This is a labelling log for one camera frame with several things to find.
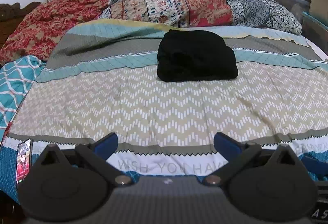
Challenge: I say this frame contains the floral patchwork blanket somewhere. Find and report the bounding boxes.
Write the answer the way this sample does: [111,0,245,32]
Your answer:
[0,0,303,65]

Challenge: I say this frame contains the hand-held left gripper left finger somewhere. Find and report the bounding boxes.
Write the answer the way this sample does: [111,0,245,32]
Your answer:
[38,132,134,187]

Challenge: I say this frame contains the black pants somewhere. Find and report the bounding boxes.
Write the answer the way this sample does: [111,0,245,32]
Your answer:
[157,30,239,83]

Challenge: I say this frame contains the black smartphone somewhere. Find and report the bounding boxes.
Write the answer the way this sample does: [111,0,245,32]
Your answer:
[16,138,32,185]

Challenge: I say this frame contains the zigzag striped quilted bedspread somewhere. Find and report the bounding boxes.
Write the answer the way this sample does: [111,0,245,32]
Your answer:
[0,19,328,199]

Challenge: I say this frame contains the dark wooden headboard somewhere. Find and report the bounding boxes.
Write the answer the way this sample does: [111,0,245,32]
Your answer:
[0,2,42,36]

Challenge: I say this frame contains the teal lattice bedsheet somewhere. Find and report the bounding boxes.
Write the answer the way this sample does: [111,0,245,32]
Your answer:
[0,55,47,138]

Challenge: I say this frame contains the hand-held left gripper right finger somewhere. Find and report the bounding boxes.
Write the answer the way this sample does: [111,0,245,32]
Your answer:
[202,132,298,186]

